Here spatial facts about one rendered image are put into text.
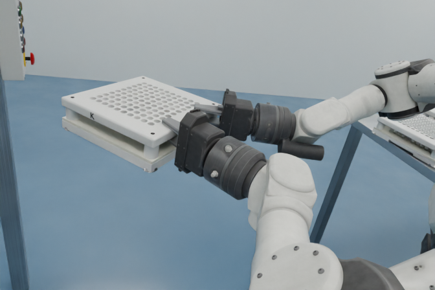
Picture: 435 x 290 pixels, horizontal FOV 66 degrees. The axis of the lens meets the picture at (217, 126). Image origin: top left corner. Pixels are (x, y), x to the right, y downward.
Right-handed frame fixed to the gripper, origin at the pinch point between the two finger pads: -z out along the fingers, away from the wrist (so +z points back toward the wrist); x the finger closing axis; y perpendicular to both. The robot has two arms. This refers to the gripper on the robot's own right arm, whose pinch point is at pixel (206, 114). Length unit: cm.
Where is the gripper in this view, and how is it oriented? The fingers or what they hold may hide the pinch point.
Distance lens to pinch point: 73.7
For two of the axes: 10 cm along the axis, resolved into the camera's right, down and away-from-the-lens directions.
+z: 9.8, 1.4, 1.0
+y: -0.2, -4.6, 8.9
